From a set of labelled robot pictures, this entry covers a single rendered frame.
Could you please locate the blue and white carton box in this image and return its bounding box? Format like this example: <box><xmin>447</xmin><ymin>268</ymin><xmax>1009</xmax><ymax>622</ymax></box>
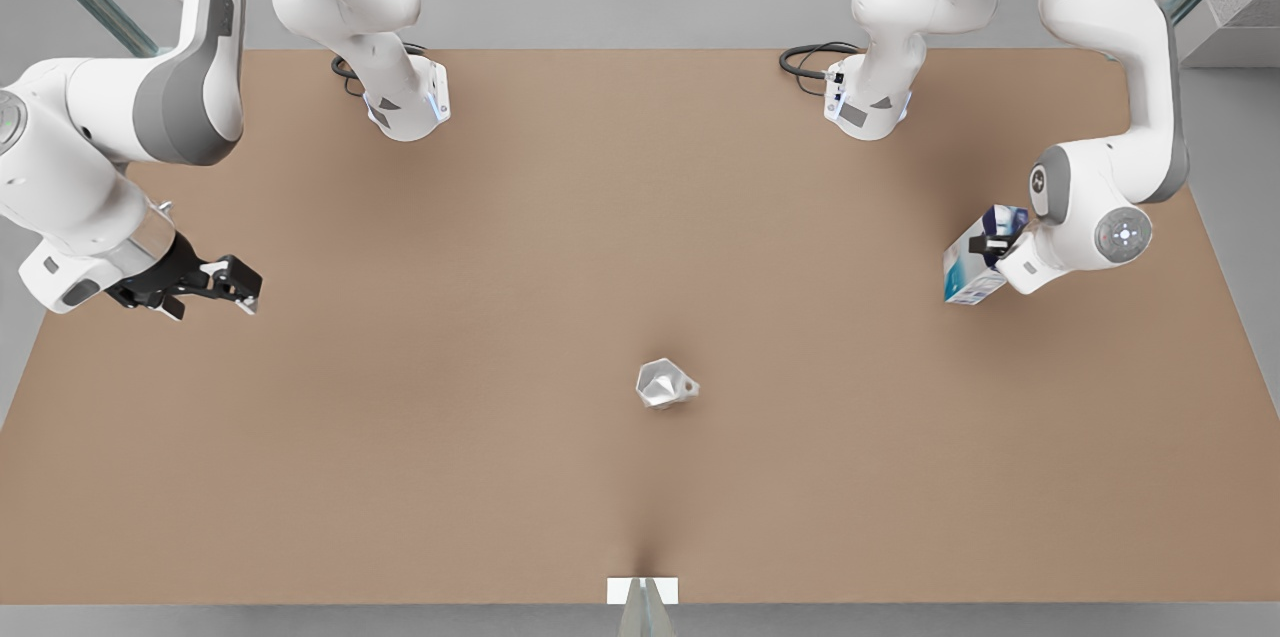
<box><xmin>942</xmin><ymin>204</ymin><xmax>1032</xmax><ymax>307</ymax></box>

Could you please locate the white faceted cup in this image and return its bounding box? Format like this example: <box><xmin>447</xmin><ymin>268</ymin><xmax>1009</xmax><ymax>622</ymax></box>
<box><xmin>635</xmin><ymin>357</ymin><xmax>702</xmax><ymax>412</ymax></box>

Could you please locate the black cable loop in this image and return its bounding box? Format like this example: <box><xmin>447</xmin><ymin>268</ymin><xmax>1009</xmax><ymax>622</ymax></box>
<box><xmin>330</xmin><ymin>42</ymin><xmax>432</xmax><ymax>100</ymax></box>
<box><xmin>778</xmin><ymin>41</ymin><xmax>865</xmax><ymax>99</ymax></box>

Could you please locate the white post foot plate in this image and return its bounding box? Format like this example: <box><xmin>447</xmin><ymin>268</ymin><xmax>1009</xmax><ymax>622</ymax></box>
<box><xmin>606</xmin><ymin>577</ymin><xmax>680</xmax><ymax>606</ymax></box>

